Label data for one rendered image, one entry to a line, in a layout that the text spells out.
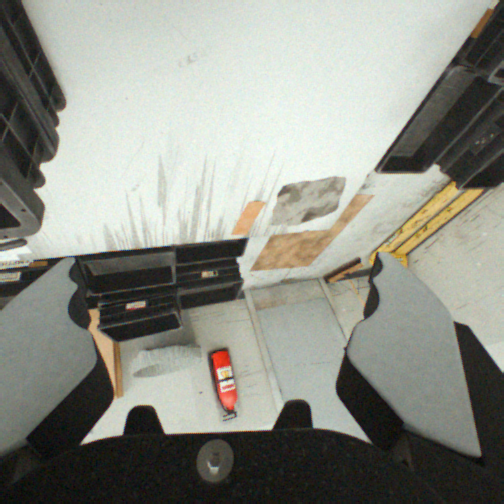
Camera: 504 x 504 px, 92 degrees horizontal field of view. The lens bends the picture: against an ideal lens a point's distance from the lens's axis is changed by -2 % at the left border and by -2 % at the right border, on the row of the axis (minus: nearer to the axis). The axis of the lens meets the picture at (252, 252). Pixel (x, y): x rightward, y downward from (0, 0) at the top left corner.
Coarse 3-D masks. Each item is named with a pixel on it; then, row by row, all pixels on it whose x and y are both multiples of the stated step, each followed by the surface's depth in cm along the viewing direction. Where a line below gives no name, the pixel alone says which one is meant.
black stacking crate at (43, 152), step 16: (0, 64) 20; (0, 80) 21; (0, 96) 21; (16, 96) 22; (0, 112) 19; (16, 112) 23; (32, 112) 24; (0, 128) 20; (16, 128) 22; (32, 128) 25; (0, 144) 19; (16, 144) 21; (32, 144) 24; (48, 144) 26; (16, 160) 22; (32, 160) 23; (48, 160) 28; (32, 176) 24; (0, 208) 22; (0, 224) 21
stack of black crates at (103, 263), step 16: (80, 256) 98; (96, 256) 99; (112, 256) 100; (128, 256) 101; (144, 256) 104; (160, 256) 125; (96, 272) 121; (112, 272) 125; (128, 272) 128; (144, 272) 129; (160, 272) 131; (96, 288) 120; (112, 288) 121; (128, 288) 123
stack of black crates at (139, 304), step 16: (144, 288) 138; (160, 288) 139; (112, 304) 153; (128, 304) 131; (144, 304) 132; (160, 304) 133; (176, 304) 143; (112, 320) 127; (128, 320) 126; (144, 320) 155; (160, 320) 156; (176, 320) 157; (112, 336) 140; (128, 336) 149; (144, 336) 150
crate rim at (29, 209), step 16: (0, 160) 18; (0, 176) 18; (16, 176) 19; (0, 192) 18; (16, 192) 19; (32, 192) 21; (16, 208) 20; (32, 208) 21; (16, 224) 22; (32, 224) 22
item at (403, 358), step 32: (384, 256) 10; (384, 288) 8; (416, 288) 8; (384, 320) 7; (416, 320) 7; (448, 320) 7; (352, 352) 6; (384, 352) 6; (416, 352) 6; (448, 352) 6; (352, 384) 6; (384, 384) 5; (416, 384) 5; (448, 384) 5; (352, 416) 6; (384, 416) 5; (416, 416) 5; (448, 416) 5; (384, 448) 5; (448, 448) 4
